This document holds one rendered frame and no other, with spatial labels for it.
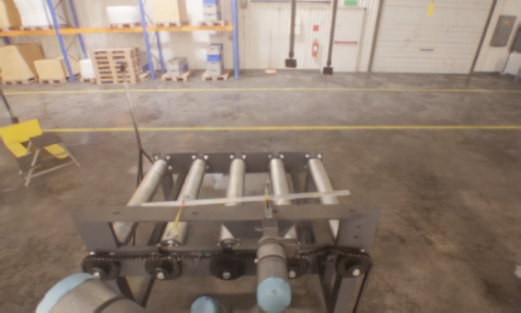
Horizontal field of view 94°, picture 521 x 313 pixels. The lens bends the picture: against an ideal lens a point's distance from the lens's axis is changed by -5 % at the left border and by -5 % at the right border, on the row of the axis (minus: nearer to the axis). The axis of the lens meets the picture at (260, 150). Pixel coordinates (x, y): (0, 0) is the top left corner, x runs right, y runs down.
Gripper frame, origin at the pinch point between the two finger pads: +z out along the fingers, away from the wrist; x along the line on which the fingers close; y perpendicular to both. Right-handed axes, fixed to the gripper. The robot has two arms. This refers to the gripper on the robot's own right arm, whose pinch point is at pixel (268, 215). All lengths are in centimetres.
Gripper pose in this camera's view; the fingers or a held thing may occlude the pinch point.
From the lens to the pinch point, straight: 100.4
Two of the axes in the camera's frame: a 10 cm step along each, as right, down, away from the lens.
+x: 0.0, 8.8, 4.7
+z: -0.2, -4.7, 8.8
